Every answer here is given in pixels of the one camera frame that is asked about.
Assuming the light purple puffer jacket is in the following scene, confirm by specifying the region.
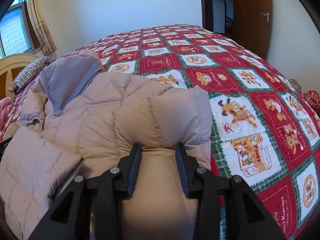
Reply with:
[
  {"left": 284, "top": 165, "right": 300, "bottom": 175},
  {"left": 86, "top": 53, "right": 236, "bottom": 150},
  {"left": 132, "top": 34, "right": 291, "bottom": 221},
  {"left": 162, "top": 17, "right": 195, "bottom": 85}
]
[{"left": 1, "top": 51, "right": 212, "bottom": 239}]

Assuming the clothes pile on floor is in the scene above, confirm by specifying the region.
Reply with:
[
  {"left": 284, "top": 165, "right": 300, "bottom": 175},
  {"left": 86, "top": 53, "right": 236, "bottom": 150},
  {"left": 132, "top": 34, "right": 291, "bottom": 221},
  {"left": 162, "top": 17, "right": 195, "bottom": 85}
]
[{"left": 289, "top": 79, "right": 320, "bottom": 115}]

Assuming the pink folded quilt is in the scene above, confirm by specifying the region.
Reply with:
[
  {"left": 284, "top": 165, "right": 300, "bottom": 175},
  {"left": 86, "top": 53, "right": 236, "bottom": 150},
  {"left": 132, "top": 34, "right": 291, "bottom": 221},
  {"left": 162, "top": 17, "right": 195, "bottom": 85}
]
[{"left": 0, "top": 97, "right": 13, "bottom": 130}]

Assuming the striped pillow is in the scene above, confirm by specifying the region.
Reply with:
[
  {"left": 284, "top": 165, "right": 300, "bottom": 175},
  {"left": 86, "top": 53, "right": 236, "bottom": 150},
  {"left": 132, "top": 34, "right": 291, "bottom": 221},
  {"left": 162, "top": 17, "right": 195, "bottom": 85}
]
[{"left": 8, "top": 56, "right": 55, "bottom": 94}]

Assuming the cream and wood headboard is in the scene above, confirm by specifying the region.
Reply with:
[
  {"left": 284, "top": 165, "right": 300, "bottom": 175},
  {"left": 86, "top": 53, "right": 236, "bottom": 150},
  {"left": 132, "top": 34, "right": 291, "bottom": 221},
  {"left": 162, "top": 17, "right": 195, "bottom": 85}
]
[{"left": 0, "top": 53, "right": 39, "bottom": 100}]

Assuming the red patchwork cartoon bedspread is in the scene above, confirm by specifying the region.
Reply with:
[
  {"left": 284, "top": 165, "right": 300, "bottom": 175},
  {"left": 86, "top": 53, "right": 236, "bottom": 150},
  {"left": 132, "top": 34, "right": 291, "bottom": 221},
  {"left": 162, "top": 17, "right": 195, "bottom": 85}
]
[{"left": 0, "top": 24, "right": 320, "bottom": 240}]

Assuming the right beige floral curtain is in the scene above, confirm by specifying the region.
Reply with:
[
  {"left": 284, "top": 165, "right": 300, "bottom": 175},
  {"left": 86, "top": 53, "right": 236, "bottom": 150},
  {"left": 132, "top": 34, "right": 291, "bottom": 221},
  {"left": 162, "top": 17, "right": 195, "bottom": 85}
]
[{"left": 26, "top": 0, "right": 57, "bottom": 55}]

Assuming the brown wooden door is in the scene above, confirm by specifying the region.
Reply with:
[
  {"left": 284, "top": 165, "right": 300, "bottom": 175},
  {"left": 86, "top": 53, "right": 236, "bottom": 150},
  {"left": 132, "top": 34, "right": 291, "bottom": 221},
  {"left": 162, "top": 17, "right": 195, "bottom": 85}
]
[{"left": 233, "top": 0, "right": 273, "bottom": 59}]

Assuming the window with dark frame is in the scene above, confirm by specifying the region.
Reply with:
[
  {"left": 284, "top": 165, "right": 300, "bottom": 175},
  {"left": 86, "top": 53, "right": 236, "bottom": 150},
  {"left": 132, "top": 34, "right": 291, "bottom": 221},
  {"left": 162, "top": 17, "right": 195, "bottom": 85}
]
[{"left": 1, "top": 0, "right": 41, "bottom": 58}]

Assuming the silver door handle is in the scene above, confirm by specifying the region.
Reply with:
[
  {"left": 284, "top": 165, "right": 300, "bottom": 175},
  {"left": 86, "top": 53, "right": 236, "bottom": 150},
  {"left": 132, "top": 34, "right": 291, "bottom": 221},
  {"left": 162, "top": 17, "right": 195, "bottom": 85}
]
[{"left": 261, "top": 12, "right": 270, "bottom": 22}]

